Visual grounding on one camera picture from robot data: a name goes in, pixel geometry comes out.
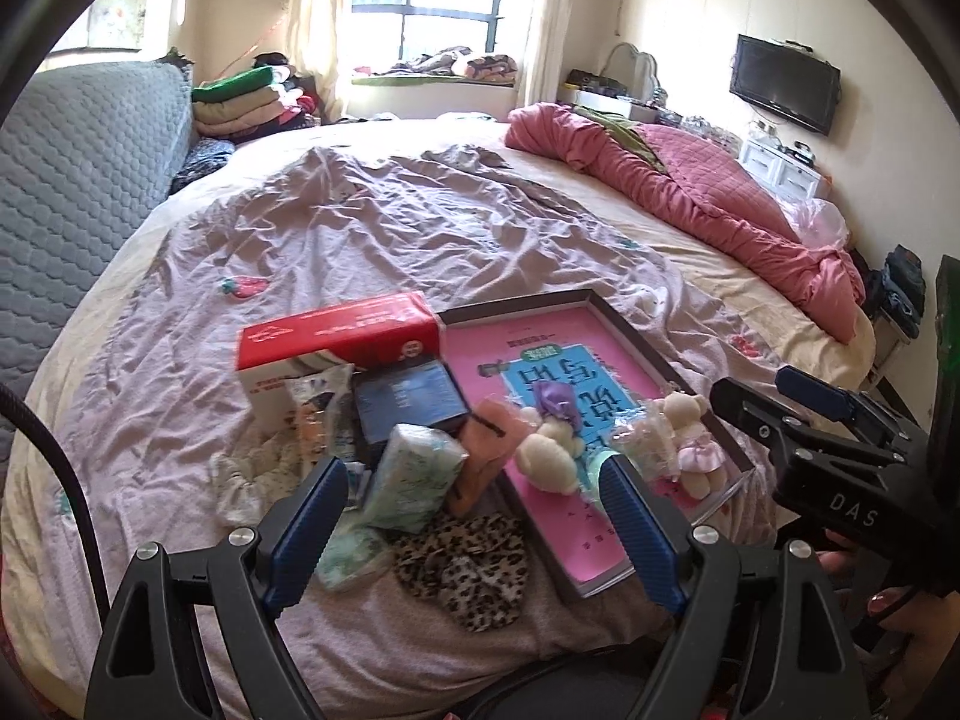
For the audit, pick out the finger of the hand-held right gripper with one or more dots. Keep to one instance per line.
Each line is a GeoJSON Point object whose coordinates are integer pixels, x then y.
{"type": "Point", "coordinates": [817, 394]}
{"type": "Point", "coordinates": [765, 424]}

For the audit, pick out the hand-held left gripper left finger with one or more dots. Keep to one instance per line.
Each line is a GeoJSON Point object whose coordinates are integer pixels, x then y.
{"type": "Point", "coordinates": [300, 532]}

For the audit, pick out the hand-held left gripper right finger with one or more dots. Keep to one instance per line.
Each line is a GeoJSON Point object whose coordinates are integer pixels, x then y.
{"type": "Point", "coordinates": [645, 540]}

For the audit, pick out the beige teddy with pink dress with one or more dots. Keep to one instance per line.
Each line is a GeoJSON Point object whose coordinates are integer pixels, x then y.
{"type": "Point", "coordinates": [694, 450]}

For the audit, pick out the light green tissue pack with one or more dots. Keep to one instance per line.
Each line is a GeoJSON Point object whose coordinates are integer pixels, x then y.
{"type": "Point", "coordinates": [412, 476]}

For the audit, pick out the cream teddy with purple bow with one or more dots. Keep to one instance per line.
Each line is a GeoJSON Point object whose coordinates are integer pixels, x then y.
{"type": "Point", "coordinates": [547, 457]}

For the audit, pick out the leopard print scarf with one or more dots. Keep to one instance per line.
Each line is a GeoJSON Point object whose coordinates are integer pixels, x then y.
{"type": "Point", "coordinates": [465, 570]}

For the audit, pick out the peach plush cloth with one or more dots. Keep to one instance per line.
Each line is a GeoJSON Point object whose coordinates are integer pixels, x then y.
{"type": "Point", "coordinates": [487, 450]}

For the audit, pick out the pink book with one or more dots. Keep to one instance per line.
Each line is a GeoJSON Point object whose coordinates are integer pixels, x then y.
{"type": "Point", "coordinates": [471, 347]}
{"type": "Point", "coordinates": [510, 306]}

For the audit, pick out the person's right hand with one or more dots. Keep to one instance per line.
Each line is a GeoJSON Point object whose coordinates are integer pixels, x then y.
{"type": "Point", "coordinates": [926, 634]}

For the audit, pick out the mint green plastic pack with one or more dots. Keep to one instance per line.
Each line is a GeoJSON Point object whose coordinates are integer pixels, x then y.
{"type": "Point", "coordinates": [352, 559]}

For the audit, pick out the floral scrunchie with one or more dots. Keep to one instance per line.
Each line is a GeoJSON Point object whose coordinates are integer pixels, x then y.
{"type": "Point", "coordinates": [255, 480]}

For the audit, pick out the blue and white packet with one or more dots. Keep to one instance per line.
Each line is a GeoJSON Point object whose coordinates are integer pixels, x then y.
{"type": "Point", "coordinates": [356, 480]}

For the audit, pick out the clear snack packet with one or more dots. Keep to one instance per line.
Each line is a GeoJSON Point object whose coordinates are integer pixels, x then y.
{"type": "Point", "coordinates": [319, 420]}

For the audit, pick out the blue clothes pile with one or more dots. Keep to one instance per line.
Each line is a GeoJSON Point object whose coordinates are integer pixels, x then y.
{"type": "Point", "coordinates": [900, 289]}

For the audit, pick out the small black box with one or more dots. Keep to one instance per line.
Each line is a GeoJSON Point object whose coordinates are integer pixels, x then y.
{"type": "Point", "coordinates": [405, 397]}

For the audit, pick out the clear pink plastic bag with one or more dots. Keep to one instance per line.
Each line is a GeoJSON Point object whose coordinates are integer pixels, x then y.
{"type": "Point", "coordinates": [817, 221]}

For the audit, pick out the red and white carton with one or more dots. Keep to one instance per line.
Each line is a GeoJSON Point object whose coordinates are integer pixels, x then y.
{"type": "Point", "coordinates": [337, 330]}

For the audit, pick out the pink quilt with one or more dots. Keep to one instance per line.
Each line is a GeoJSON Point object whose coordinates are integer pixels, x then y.
{"type": "Point", "coordinates": [712, 195]}

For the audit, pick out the white drawer cabinet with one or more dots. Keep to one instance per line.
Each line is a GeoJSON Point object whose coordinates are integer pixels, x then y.
{"type": "Point", "coordinates": [784, 169]}

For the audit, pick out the lilac printed blanket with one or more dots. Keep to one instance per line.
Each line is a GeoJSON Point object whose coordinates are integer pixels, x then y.
{"type": "Point", "coordinates": [375, 240]}

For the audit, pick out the olive green cloth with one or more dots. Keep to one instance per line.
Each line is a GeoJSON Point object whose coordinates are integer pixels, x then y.
{"type": "Point", "coordinates": [622, 135]}

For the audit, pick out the scalloped table mirror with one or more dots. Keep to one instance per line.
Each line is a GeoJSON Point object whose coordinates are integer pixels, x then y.
{"type": "Point", "coordinates": [634, 71]}

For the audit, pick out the black storage box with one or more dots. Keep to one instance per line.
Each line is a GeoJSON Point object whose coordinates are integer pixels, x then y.
{"type": "Point", "coordinates": [592, 81]}

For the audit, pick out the dark floral pillow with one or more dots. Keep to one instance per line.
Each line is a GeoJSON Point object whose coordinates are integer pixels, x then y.
{"type": "Point", "coordinates": [202, 161]}

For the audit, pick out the grey quilted headboard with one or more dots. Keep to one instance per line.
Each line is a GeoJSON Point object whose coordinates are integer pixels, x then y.
{"type": "Point", "coordinates": [75, 187]}

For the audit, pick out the stack of folded blankets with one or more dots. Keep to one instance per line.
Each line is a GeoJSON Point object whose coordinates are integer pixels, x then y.
{"type": "Point", "coordinates": [240, 101]}

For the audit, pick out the cream curtain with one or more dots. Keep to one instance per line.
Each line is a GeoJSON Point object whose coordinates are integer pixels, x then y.
{"type": "Point", "coordinates": [544, 22]}
{"type": "Point", "coordinates": [319, 22]}

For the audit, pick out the green window sill mat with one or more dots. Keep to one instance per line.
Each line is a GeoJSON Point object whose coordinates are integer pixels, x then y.
{"type": "Point", "coordinates": [420, 81]}

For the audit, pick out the clothes on window sill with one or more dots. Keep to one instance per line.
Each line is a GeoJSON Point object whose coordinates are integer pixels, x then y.
{"type": "Point", "coordinates": [457, 64]}

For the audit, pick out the black wall television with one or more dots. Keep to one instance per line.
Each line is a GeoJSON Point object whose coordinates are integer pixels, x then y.
{"type": "Point", "coordinates": [784, 82]}

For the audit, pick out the blossom wall painting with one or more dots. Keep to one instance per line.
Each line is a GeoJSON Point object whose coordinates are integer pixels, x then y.
{"type": "Point", "coordinates": [112, 15]}

